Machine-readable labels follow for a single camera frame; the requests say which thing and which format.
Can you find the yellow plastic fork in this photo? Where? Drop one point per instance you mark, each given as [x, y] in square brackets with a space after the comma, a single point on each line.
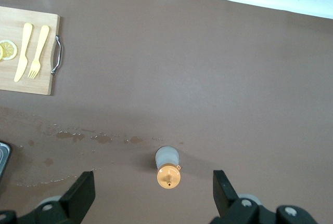
[39, 50]

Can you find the wooden cutting board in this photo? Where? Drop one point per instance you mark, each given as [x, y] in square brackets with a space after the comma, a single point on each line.
[10, 78]

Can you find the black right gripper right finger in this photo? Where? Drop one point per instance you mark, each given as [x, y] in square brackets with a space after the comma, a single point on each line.
[229, 208]

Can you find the yellow plastic knife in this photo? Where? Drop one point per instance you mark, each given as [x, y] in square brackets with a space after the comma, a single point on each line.
[22, 52]

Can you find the silver kitchen scale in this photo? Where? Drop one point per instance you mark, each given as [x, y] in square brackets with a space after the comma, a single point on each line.
[4, 156]

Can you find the translucent squeeze bottle orange cap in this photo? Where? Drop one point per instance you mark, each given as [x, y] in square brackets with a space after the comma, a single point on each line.
[167, 178]

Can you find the lemon slice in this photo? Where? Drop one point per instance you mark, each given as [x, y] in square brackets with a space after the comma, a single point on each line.
[10, 50]
[1, 55]

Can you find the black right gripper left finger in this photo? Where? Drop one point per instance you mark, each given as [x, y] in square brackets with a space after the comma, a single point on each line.
[75, 203]

